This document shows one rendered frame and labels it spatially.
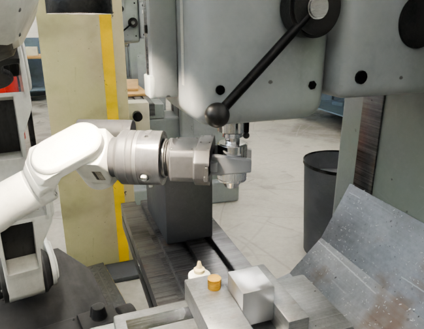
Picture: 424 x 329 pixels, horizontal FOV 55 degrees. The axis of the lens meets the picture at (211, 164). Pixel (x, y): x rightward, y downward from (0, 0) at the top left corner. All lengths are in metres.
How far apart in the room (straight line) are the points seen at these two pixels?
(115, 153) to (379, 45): 0.40
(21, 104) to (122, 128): 0.49
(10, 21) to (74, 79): 1.49
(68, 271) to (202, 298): 1.05
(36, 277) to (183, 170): 0.87
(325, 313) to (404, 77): 0.38
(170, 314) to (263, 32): 0.45
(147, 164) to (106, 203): 1.89
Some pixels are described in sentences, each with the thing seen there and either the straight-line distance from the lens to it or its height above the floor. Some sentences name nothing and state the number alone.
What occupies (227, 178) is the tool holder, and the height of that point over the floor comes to 1.21.
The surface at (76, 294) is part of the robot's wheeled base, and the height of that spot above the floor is 0.57.
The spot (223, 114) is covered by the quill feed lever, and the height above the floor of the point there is 1.34.
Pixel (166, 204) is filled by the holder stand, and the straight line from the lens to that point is 0.98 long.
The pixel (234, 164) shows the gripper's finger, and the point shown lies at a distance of 0.62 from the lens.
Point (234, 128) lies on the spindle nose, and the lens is 0.61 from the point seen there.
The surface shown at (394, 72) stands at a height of 1.37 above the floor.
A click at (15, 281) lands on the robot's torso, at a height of 0.72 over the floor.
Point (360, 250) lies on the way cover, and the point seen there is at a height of 0.98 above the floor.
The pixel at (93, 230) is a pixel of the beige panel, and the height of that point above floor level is 0.28.
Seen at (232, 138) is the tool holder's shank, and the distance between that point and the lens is 0.62.
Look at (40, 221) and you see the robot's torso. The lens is 1.24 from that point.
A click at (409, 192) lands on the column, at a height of 1.13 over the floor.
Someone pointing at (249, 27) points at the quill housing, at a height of 1.43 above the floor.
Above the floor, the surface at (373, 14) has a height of 1.45.
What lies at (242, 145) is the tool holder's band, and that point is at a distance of 0.63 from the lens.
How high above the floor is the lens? 1.43
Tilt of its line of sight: 19 degrees down
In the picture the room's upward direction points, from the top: straight up
